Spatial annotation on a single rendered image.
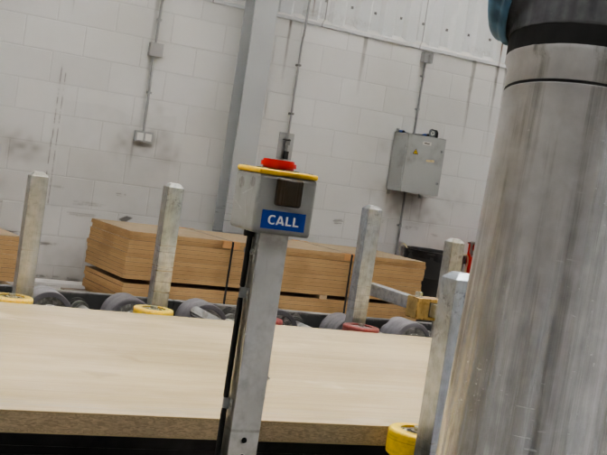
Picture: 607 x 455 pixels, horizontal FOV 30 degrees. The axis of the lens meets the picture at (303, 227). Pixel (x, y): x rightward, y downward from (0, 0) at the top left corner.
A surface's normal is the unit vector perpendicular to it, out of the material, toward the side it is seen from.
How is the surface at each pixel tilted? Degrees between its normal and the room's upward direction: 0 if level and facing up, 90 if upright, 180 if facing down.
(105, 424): 90
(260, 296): 90
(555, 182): 82
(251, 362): 90
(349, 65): 90
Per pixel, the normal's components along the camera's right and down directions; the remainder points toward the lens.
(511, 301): -0.56, -0.18
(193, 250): 0.50, 0.12
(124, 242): -0.85, -0.10
